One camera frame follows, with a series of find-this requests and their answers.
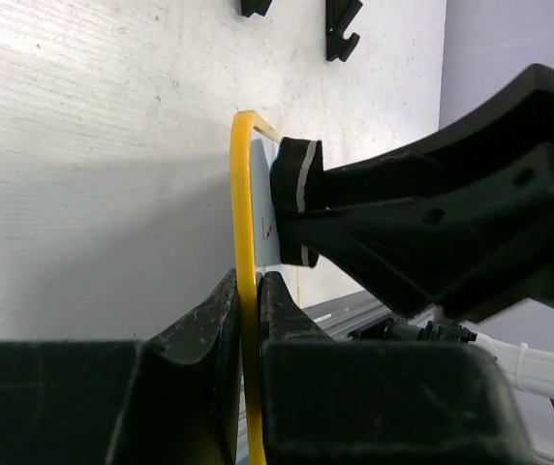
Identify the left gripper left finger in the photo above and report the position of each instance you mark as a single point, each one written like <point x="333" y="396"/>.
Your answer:
<point x="172" y="399"/>

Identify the black bone-shaped eraser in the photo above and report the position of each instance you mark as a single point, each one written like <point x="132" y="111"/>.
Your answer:
<point x="295" y="178"/>

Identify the wire whiteboard stand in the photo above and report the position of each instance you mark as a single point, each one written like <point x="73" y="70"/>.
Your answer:
<point x="338" y="16"/>

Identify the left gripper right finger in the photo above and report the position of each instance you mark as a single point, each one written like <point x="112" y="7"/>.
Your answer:
<point x="373" y="402"/>

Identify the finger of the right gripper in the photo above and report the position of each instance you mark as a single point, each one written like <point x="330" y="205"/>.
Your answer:
<point x="483" y="142"/>
<point x="474" y="252"/>

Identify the yellow framed whiteboard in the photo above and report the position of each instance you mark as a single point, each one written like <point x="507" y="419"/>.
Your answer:
<point x="252" y="149"/>

